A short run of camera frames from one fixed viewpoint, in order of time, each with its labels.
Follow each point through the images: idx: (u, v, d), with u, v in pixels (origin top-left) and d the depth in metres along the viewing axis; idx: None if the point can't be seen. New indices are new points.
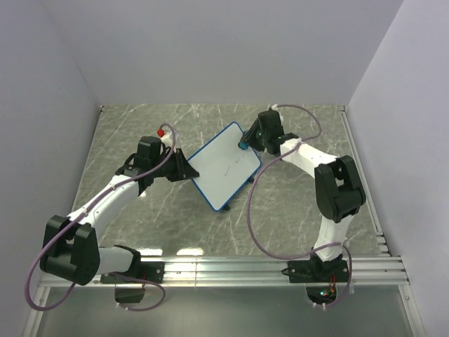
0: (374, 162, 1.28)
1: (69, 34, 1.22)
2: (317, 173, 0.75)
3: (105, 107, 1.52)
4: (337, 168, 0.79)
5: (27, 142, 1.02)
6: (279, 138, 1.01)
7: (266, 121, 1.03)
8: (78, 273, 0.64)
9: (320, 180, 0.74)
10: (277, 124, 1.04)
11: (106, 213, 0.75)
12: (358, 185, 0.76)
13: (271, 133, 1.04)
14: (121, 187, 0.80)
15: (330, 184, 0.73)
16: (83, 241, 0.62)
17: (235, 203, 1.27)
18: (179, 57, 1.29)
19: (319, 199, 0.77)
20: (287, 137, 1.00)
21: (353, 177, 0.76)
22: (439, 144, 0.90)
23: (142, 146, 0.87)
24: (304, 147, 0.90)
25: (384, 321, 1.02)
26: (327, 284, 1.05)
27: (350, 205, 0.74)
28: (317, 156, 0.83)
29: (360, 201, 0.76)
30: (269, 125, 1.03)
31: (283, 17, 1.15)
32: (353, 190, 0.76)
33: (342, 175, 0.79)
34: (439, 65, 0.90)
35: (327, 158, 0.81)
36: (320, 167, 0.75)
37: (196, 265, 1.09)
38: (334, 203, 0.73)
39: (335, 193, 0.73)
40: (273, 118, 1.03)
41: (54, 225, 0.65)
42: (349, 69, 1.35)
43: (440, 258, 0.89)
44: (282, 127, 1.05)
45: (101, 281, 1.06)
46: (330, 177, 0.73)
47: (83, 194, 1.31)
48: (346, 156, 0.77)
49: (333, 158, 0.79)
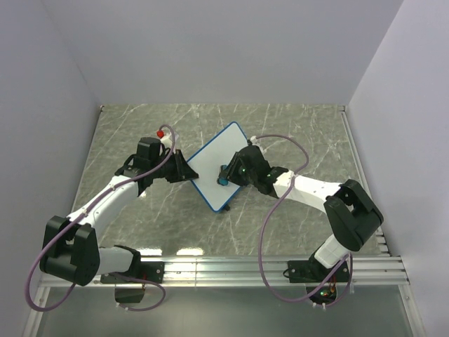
0: (374, 162, 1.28)
1: (70, 35, 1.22)
2: (328, 209, 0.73)
3: (105, 107, 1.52)
4: (344, 193, 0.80)
5: (27, 142, 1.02)
6: (269, 176, 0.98)
7: (250, 159, 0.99)
8: (78, 274, 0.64)
9: (334, 215, 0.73)
10: (262, 161, 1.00)
11: (105, 213, 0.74)
12: (372, 206, 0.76)
13: (259, 170, 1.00)
14: (121, 187, 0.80)
15: (346, 218, 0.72)
16: (83, 241, 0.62)
17: (235, 203, 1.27)
18: (179, 57, 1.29)
19: (335, 233, 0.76)
20: (276, 172, 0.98)
21: (365, 201, 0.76)
22: (439, 145, 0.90)
23: (141, 147, 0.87)
24: (300, 180, 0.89)
25: (384, 320, 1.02)
26: (327, 284, 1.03)
27: (370, 230, 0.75)
28: (320, 188, 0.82)
29: (379, 221, 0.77)
30: (255, 163, 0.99)
31: (283, 17, 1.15)
32: (368, 214, 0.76)
33: (349, 200, 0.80)
34: (439, 67, 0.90)
35: (331, 186, 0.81)
36: (330, 201, 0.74)
37: (197, 265, 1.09)
38: (357, 236, 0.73)
39: (353, 225, 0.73)
40: (257, 155, 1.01)
41: (53, 225, 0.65)
42: (349, 70, 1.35)
43: (440, 258, 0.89)
44: (267, 163, 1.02)
45: (101, 281, 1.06)
46: (343, 210, 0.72)
47: (83, 194, 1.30)
48: (349, 180, 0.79)
49: (337, 185, 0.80)
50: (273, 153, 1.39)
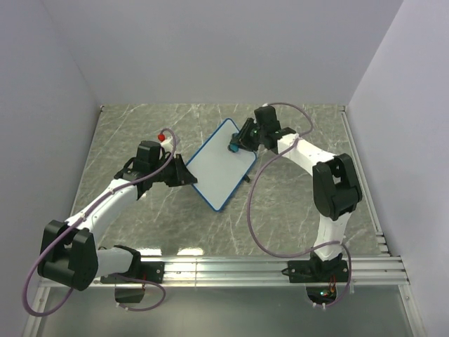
0: (374, 163, 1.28)
1: (70, 35, 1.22)
2: (315, 172, 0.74)
3: (105, 107, 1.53)
4: (335, 165, 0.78)
5: (27, 141, 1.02)
6: (277, 134, 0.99)
7: (262, 118, 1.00)
8: (76, 278, 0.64)
9: (317, 177, 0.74)
10: (273, 119, 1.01)
11: (104, 218, 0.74)
12: (355, 183, 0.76)
13: (269, 129, 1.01)
14: (120, 191, 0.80)
15: (328, 184, 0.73)
16: (81, 246, 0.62)
17: (235, 203, 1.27)
18: (179, 57, 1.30)
19: (315, 194, 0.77)
20: (284, 132, 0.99)
21: (351, 176, 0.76)
22: (439, 146, 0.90)
23: (142, 149, 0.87)
24: (302, 143, 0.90)
25: (384, 321, 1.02)
26: (327, 284, 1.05)
27: (347, 202, 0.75)
28: (316, 154, 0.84)
29: (356, 199, 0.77)
30: (266, 122, 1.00)
31: (283, 17, 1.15)
32: (349, 189, 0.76)
33: (339, 173, 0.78)
34: (440, 65, 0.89)
35: (326, 155, 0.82)
36: (319, 166, 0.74)
37: (196, 265, 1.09)
38: (331, 203, 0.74)
39: (332, 192, 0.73)
40: (269, 114, 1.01)
41: (51, 230, 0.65)
42: (350, 69, 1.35)
43: (440, 258, 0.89)
44: (278, 121, 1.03)
45: (101, 281, 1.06)
46: (327, 175, 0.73)
47: (83, 194, 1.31)
48: (344, 154, 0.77)
49: (331, 156, 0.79)
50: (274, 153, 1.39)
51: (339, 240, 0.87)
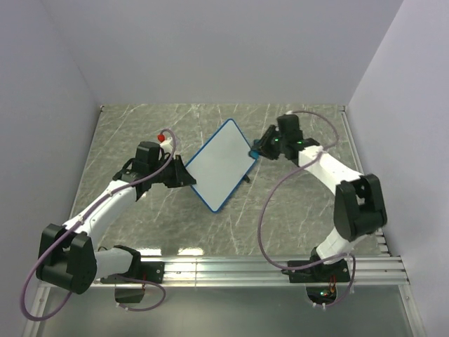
0: (374, 163, 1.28)
1: (70, 35, 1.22)
2: (338, 192, 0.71)
3: (105, 107, 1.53)
4: (360, 185, 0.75)
5: (27, 141, 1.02)
6: (299, 144, 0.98)
7: (285, 126, 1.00)
8: (75, 282, 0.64)
9: (340, 197, 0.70)
10: (295, 128, 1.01)
11: (102, 221, 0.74)
12: (381, 207, 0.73)
13: (290, 138, 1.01)
14: (118, 193, 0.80)
15: (351, 204, 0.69)
16: (79, 250, 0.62)
17: (235, 203, 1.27)
18: (179, 57, 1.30)
19: (336, 215, 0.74)
20: (307, 144, 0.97)
21: (376, 199, 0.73)
22: (439, 147, 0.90)
23: (140, 151, 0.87)
24: (326, 158, 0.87)
25: (384, 321, 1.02)
26: (327, 284, 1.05)
27: (370, 227, 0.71)
28: (339, 171, 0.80)
29: (380, 224, 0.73)
30: (289, 130, 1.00)
31: (283, 17, 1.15)
32: (374, 212, 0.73)
33: (363, 194, 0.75)
34: (440, 65, 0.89)
35: (351, 173, 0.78)
36: (343, 184, 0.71)
37: (196, 265, 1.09)
38: (353, 225, 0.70)
39: (356, 214, 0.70)
40: (292, 123, 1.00)
41: (48, 234, 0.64)
42: (350, 69, 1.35)
43: (440, 258, 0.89)
44: (301, 131, 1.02)
45: (101, 281, 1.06)
46: (351, 196, 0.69)
47: (83, 194, 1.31)
48: (372, 175, 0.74)
49: (358, 175, 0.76)
50: None
51: (351, 250, 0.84)
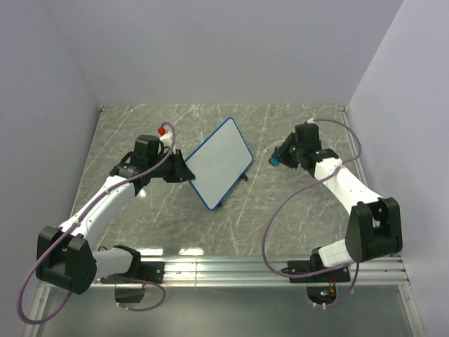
0: (374, 163, 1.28)
1: (70, 35, 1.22)
2: (354, 214, 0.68)
3: (105, 107, 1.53)
4: (377, 208, 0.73)
5: (27, 141, 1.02)
6: (316, 154, 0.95)
7: (302, 133, 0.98)
8: (75, 283, 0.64)
9: (356, 220, 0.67)
10: (313, 137, 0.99)
11: (98, 221, 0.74)
12: (396, 234, 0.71)
13: (308, 147, 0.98)
14: (115, 190, 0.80)
15: (367, 229, 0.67)
16: (76, 253, 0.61)
17: (235, 203, 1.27)
18: (179, 57, 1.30)
19: (349, 235, 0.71)
20: (325, 154, 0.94)
21: (393, 225, 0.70)
22: (439, 147, 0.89)
23: (139, 144, 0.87)
24: (344, 174, 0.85)
25: (384, 320, 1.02)
26: (327, 284, 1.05)
27: (383, 251, 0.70)
28: (357, 190, 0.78)
29: (393, 250, 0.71)
30: (306, 138, 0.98)
31: (283, 17, 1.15)
32: (389, 238, 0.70)
33: (379, 217, 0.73)
34: (440, 65, 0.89)
35: (369, 194, 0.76)
36: (360, 208, 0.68)
37: (196, 265, 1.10)
38: (365, 250, 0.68)
39: (369, 239, 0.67)
40: (311, 131, 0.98)
41: (45, 236, 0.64)
42: (350, 69, 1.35)
43: (440, 258, 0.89)
44: (319, 141, 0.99)
45: (101, 281, 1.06)
46: (368, 222, 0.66)
47: (83, 194, 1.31)
48: (391, 199, 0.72)
49: (375, 197, 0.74)
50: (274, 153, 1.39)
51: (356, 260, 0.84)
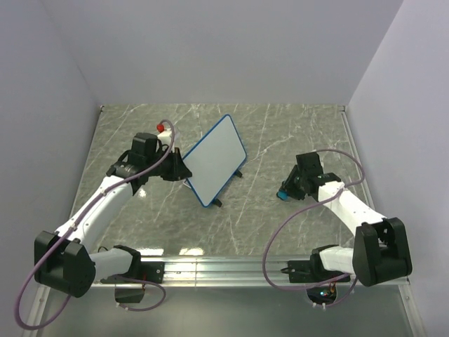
0: (373, 163, 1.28)
1: (70, 35, 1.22)
2: (359, 235, 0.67)
3: (105, 107, 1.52)
4: (382, 229, 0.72)
5: (27, 141, 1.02)
6: (319, 178, 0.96)
7: (303, 160, 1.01)
8: (73, 287, 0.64)
9: (360, 241, 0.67)
10: (315, 164, 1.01)
11: (96, 224, 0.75)
12: (405, 255, 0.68)
13: (310, 173, 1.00)
14: (112, 191, 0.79)
15: (372, 250, 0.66)
16: (74, 258, 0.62)
17: (235, 203, 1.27)
18: (179, 57, 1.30)
19: (354, 258, 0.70)
20: (328, 178, 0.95)
21: (400, 245, 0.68)
22: (438, 147, 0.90)
23: (137, 142, 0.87)
24: (347, 196, 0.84)
25: (384, 320, 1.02)
26: (327, 284, 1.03)
27: (393, 274, 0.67)
28: (360, 210, 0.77)
29: (404, 272, 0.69)
30: (307, 165, 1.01)
31: (283, 17, 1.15)
32: (398, 260, 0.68)
33: (386, 238, 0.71)
34: (440, 66, 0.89)
35: (373, 215, 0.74)
36: (365, 228, 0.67)
37: (196, 265, 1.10)
38: (373, 273, 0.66)
39: (376, 260, 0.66)
40: (311, 159, 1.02)
41: (42, 241, 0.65)
42: (350, 69, 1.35)
43: (440, 258, 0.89)
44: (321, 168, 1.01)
45: (101, 281, 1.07)
46: (373, 242, 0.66)
47: (83, 194, 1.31)
48: (396, 219, 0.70)
49: (380, 217, 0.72)
50: (273, 153, 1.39)
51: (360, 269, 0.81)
